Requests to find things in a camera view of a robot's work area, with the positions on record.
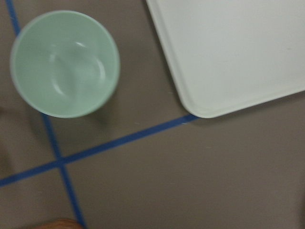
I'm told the cream bear tray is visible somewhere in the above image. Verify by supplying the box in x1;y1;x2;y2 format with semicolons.
147;0;305;118

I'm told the green bowl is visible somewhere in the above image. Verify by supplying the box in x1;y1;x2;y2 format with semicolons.
10;10;121;118

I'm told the wooden cutting board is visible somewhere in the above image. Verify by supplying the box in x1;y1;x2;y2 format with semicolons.
27;219;84;229

